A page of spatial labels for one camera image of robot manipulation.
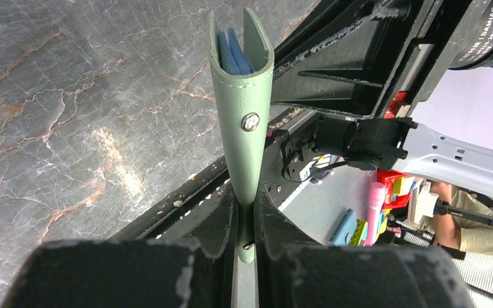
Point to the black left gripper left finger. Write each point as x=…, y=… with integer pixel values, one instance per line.
x=195, y=270

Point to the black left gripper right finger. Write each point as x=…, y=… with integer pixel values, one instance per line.
x=293, y=270

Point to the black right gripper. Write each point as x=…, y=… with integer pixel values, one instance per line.
x=346, y=57

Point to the green card holder wallet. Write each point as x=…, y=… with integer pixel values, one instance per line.
x=242, y=76

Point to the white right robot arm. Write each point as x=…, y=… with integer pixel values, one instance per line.
x=404, y=145

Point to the pink toy stick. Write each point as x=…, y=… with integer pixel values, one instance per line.
x=376, y=199

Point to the person in beige shirt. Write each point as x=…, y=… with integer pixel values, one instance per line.
x=459, y=233

